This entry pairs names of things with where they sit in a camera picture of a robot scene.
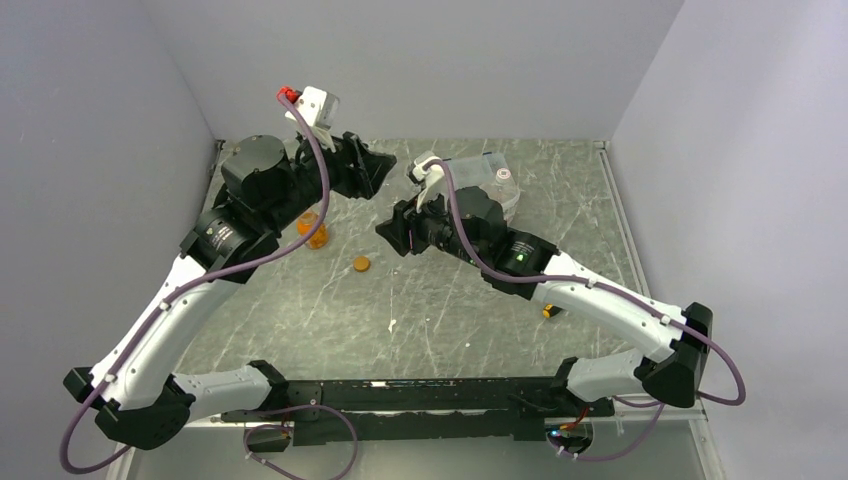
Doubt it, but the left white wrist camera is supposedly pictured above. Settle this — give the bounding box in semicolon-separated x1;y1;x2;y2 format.
277;86;339;152

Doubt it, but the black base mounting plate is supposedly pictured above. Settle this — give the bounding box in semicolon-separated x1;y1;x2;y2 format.
221;376;615;446

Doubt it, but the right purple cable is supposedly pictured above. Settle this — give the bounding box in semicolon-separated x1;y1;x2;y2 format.
423;157;747;463

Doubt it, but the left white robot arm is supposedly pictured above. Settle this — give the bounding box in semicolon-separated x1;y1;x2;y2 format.
64;132;397;450

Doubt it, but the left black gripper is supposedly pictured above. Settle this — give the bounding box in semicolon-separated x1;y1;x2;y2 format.
264;124;396;233

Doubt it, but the clear plastic screw box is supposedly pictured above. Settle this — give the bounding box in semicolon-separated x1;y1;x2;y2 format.
446;152;515;190

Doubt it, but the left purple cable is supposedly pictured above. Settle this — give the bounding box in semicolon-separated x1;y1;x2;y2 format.
59;89;332;476

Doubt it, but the purple cable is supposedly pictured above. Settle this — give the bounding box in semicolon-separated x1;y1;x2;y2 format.
59;89;332;476
423;157;747;463

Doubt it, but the large clear tea bottle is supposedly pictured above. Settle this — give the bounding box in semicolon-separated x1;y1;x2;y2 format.
486;176;520;222

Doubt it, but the orange black screwdriver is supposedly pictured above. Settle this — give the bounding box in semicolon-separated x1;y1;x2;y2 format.
542;304;562;319

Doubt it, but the orange bottle cap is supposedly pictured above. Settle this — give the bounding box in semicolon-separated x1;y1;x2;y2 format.
352;256;371;272

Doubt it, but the orange juice bottle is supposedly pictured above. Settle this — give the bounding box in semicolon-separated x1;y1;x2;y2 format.
296;210;329;250

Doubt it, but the aluminium rail frame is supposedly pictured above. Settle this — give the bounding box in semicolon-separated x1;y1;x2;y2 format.
105;382;727;480

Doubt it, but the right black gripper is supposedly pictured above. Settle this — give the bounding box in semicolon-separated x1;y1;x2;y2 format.
377;182;487;269

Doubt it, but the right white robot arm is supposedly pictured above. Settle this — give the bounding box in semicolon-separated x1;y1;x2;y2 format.
375;187;713;415

